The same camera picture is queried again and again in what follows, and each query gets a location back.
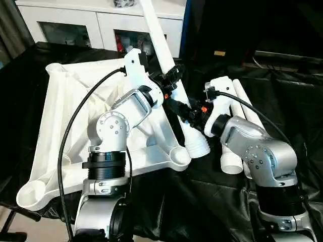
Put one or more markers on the white plastic table leg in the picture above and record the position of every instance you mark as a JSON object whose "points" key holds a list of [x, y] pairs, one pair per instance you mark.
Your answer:
{"points": [[232, 165], [242, 93], [161, 45], [237, 111]]}

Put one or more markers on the white plastic table top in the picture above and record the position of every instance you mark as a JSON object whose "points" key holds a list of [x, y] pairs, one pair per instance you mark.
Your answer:
{"points": [[63, 106]]}

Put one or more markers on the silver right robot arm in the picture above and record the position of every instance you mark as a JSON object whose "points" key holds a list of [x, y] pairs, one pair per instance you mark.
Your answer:
{"points": [[265, 151]]}

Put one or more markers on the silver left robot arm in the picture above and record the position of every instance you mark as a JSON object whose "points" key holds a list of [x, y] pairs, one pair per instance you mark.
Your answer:
{"points": [[111, 126]]}

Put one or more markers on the blue upright panel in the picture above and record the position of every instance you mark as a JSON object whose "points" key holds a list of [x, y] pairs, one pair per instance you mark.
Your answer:
{"points": [[185, 30]]}

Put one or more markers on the black case with yellow label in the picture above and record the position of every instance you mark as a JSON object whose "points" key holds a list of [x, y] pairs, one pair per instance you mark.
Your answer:
{"points": [[222, 30]]}

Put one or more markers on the black plastic mat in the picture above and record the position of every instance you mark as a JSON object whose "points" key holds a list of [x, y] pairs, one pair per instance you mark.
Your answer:
{"points": [[189, 201]]}

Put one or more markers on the dark crumpled bag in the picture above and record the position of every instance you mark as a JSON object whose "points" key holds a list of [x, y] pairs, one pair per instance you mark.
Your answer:
{"points": [[123, 3]]}

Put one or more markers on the white cabinet with glass doors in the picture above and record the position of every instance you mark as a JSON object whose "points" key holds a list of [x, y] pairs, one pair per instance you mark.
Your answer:
{"points": [[101, 20]]}

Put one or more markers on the black long bar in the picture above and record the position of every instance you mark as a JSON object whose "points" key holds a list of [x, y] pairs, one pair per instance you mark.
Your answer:
{"points": [[282, 55]]}

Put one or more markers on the grey curtain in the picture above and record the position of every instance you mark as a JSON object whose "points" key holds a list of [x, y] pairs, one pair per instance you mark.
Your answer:
{"points": [[12, 30]]}

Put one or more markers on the black metal stand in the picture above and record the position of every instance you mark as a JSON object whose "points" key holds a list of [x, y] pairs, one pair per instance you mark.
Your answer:
{"points": [[10, 221]]}

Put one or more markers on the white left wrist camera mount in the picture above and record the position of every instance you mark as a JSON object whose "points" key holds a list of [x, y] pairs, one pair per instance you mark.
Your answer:
{"points": [[136, 75]]}

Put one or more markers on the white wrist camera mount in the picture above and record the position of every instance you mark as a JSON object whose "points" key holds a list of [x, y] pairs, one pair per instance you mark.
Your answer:
{"points": [[222, 88], [136, 75]]}

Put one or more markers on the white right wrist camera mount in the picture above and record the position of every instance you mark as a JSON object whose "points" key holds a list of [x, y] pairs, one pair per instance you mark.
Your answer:
{"points": [[222, 88]]}

